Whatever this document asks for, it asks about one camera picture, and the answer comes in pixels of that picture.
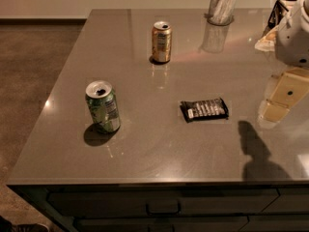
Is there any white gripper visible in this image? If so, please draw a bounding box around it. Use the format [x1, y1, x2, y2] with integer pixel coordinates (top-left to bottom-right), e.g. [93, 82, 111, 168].
[260, 0, 309, 123]

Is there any orange soda can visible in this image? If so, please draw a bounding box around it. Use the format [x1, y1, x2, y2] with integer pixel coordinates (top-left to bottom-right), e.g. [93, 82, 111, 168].
[152, 21, 172, 63]

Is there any green soda can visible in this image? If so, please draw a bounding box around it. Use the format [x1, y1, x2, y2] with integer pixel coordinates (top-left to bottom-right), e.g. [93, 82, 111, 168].
[85, 80, 121, 133]

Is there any white napkin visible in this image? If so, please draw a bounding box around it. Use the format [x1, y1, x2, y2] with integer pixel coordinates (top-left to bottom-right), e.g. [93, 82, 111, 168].
[255, 26, 278, 52]

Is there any black snack bar wrapper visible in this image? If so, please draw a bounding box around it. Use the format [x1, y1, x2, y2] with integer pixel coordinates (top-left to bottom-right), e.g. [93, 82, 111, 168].
[180, 98, 229, 123]

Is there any grey cabinet drawer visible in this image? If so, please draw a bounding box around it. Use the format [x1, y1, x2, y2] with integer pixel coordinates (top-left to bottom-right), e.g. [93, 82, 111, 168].
[47, 189, 278, 218]

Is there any black wire basket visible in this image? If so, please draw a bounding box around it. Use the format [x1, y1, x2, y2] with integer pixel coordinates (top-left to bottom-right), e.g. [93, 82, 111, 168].
[267, 0, 296, 29]

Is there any black drawer handle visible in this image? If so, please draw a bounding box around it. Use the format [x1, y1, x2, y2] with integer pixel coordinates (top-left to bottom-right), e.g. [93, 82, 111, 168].
[146, 199, 181, 216]

